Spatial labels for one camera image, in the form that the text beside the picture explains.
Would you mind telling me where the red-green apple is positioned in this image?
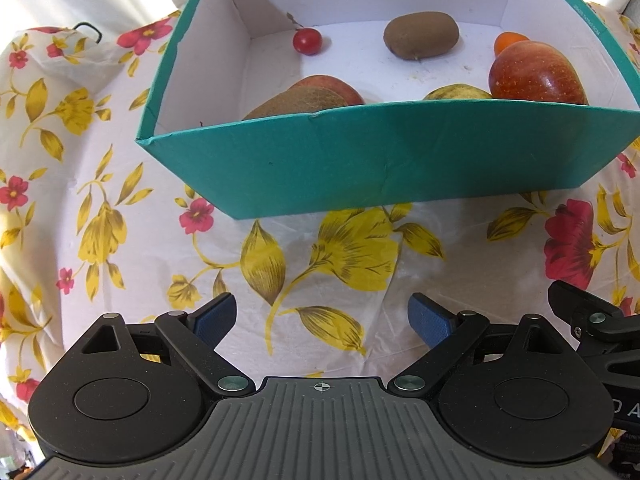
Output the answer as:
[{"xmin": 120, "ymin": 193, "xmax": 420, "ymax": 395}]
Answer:
[{"xmin": 488, "ymin": 42, "xmax": 587, "ymax": 106}]

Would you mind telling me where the red cherry tomato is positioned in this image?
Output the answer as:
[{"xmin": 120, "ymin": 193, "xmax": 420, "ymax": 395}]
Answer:
[{"xmin": 287, "ymin": 12, "xmax": 322, "ymax": 56}]

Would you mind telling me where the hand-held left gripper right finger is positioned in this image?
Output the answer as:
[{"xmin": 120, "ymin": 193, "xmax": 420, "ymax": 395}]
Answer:
[{"xmin": 387, "ymin": 292, "xmax": 586, "ymax": 397}]

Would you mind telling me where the brown kiwi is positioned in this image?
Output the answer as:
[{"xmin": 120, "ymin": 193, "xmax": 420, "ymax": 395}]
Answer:
[
  {"xmin": 242, "ymin": 85, "xmax": 351, "ymax": 121},
  {"xmin": 383, "ymin": 11, "xmax": 460, "ymax": 59}
]

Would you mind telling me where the black metal hook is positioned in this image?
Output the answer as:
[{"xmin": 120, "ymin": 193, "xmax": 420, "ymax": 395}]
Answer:
[{"xmin": 74, "ymin": 21, "xmax": 103, "ymax": 45}]

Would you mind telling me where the small orange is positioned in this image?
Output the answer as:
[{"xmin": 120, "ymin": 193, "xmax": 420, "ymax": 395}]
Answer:
[{"xmin": 494, "ymin": 32, "xmax": 531, "ymax": 56}]

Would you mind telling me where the floral tablecloth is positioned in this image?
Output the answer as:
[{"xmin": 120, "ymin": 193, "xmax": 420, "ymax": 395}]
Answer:
[{"xmin": 0, "ymin": 0, "xmax": 640, "ymax": 441}]

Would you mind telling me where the yellow mango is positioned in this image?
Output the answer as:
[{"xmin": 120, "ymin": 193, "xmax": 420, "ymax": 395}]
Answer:
[{"xmin": 422, "ymin": 84, "xmax": 493, "ymax": 102}]

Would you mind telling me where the red apple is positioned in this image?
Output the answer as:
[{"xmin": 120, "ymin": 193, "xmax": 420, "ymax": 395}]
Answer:
[{"xmin": 290, "ymin": 75, "xmax": 366, "ymax": 107}]

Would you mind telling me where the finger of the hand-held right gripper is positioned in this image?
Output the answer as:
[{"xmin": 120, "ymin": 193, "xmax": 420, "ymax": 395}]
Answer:
[{"xmin": 547, "ymin": 280, "xmax": 640, "ymax": 376}]

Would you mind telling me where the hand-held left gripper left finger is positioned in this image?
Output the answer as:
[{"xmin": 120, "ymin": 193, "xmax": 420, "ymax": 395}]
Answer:
[{"xmin": 80, "ymin": 291, "xmax": 253, "ymax": 397}]

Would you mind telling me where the teal cardboard box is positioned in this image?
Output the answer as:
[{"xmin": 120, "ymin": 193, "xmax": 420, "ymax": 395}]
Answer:
[{"xmin": 136, "ymin": 0, "xmax": 640, "ymax": 220}]

